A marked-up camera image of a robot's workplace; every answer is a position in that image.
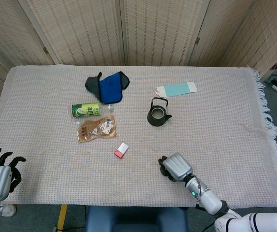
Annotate blue padded chair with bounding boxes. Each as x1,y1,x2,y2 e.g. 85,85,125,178
84,205,189,232

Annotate yellow strip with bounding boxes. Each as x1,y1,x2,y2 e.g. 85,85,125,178
56,204,68,230

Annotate white plastic object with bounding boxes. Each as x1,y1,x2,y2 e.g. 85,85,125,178
2,204,17,217

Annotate beige woven tablecloth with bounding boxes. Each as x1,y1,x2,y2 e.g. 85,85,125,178
0,65,277,209

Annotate green label tea bottle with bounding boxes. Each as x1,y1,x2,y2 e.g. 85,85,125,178
71,102,114,118

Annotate brown snack pouch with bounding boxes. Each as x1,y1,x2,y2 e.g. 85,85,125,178
77,115,118,144

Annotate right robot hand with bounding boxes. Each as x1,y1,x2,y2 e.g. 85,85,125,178
158,152,194,182

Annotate blue and grey cloth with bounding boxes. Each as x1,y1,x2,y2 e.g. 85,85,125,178
84,71,131,105

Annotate red and white box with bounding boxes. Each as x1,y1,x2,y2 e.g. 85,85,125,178
114,142,130,159

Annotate woven folding screen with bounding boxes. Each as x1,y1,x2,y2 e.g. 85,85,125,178
0,0,277,129

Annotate black cast iron teapot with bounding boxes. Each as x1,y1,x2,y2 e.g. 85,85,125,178
147,97,173,127

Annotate light blue paper card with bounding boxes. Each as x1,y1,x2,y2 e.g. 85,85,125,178
153,81,198,98

